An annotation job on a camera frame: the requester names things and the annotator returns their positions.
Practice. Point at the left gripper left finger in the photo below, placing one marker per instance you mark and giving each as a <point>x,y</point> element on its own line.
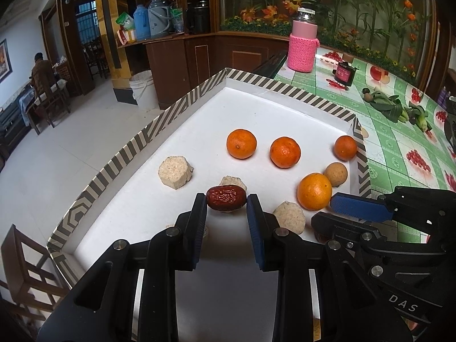
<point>191,225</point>

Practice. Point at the red jujube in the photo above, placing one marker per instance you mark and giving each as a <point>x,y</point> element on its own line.
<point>228,197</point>

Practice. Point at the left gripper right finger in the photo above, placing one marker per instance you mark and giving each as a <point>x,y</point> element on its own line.
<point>268,246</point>

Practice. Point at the pink knit-sleeved bottle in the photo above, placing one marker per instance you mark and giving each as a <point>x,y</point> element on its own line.
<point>303,41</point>

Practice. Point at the dark jar with cork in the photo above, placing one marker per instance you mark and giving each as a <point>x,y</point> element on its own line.
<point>344,73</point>

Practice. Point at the wooden chair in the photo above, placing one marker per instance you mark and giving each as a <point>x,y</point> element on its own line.
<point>34,284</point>

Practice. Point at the wooden sideboard cabinet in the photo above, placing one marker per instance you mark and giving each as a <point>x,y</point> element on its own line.
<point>181,62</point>

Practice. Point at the beige hexagonal cake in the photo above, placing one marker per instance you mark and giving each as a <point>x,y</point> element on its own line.
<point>231,180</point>

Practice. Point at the seated person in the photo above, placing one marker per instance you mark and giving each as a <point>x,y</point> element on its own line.
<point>42,75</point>

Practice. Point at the framed wall painting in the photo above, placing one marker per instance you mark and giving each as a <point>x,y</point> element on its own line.
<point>5,64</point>

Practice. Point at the beige round cake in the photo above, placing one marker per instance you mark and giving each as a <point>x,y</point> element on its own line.
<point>290,216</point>

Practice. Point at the orange mandarin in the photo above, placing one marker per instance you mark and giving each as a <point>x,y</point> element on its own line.
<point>241,144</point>
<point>285,152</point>
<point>345,148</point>

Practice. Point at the grey kettle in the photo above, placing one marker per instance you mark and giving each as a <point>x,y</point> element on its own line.
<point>160,18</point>

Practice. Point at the white plastic bucket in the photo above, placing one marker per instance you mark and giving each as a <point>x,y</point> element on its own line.
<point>144,92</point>

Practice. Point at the blue thermos jug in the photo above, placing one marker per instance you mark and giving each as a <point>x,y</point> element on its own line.
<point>142,27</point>

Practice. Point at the striped white tray box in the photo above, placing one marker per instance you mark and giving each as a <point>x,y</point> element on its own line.
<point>126,198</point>

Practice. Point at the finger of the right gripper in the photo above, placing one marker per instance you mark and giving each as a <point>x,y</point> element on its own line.
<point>361,208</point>
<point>350,234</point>

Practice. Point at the green leafy bok choy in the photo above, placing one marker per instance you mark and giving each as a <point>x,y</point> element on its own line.
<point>391,107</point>

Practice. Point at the large orange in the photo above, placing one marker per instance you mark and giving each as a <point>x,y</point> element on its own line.
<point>314,192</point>

